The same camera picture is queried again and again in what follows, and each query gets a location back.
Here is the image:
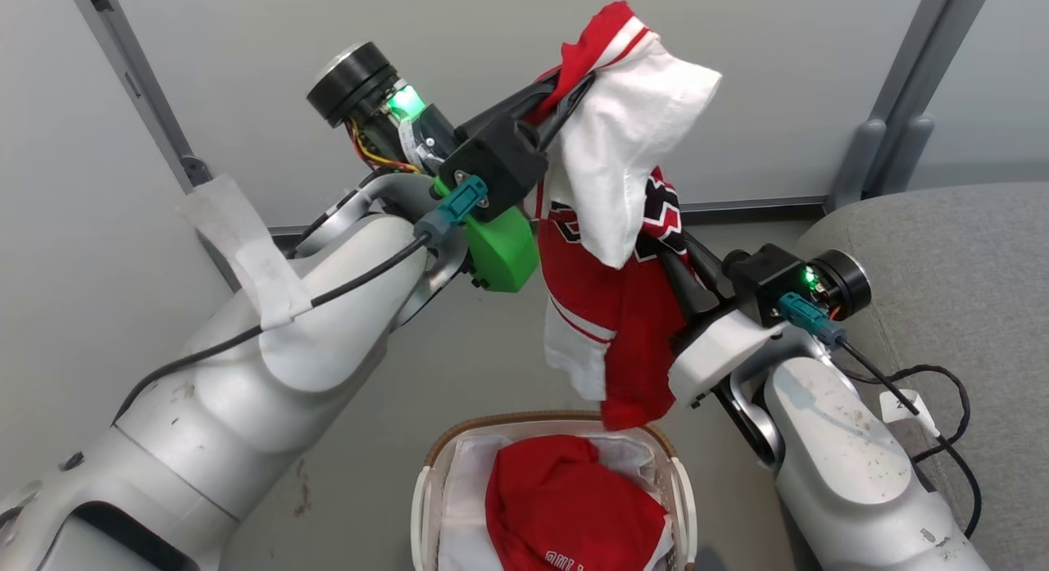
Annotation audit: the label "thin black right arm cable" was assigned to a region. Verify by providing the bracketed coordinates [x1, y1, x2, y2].
[832, 338, 984, 541]

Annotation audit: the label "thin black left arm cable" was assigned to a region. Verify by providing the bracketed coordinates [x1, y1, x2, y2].
[111, 231, 434, 428]

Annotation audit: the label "white tape strip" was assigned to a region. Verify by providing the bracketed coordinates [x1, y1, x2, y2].
[175, 174, 315, 331]

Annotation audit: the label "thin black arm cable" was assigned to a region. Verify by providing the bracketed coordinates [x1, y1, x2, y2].
[111, 231, 434, 428]
[832, 338, 984, 541]

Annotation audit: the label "teal cable connector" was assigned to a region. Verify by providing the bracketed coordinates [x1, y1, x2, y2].
[413, 174, 491, 247]
[778, 292, 847, 347]

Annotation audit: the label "woven laundry basket white handles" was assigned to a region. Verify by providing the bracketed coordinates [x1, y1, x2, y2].
[410, 410, 699, 571]

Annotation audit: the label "grey partition base rail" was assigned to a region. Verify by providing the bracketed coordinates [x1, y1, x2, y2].
[266, 195, 830, 254]

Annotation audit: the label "red garment with white print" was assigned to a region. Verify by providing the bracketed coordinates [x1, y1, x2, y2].
[484, 435, 674, 571]

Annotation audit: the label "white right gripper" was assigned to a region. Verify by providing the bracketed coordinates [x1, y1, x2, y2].
[654, 232, 873, 410]

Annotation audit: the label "teal left cable connector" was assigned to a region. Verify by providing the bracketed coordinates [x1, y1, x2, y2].
[413, 174, 491, 247]

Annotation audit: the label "white cable label tag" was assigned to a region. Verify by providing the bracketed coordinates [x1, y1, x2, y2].
[879, 387, 942, 440]

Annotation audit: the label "grey fabric sofa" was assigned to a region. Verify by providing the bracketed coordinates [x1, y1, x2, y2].
[785, 182, 1049, 571]

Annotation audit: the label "grey metal partition post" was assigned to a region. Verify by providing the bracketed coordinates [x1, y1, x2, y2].
[824, 0, 998, 216]
[64, 0, 240, 293]

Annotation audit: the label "white cloth basket liner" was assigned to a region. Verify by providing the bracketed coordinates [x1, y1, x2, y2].
[438, 430, 666, 571]

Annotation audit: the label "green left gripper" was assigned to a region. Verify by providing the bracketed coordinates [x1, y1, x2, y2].
[306, 41, 597, 295]

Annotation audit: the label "teal right cable connector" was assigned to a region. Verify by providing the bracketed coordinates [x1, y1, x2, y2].
[778, 292, 847, 347]

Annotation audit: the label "red white sports jersey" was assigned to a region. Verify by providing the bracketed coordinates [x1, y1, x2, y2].
[524, 1, 724, 432]

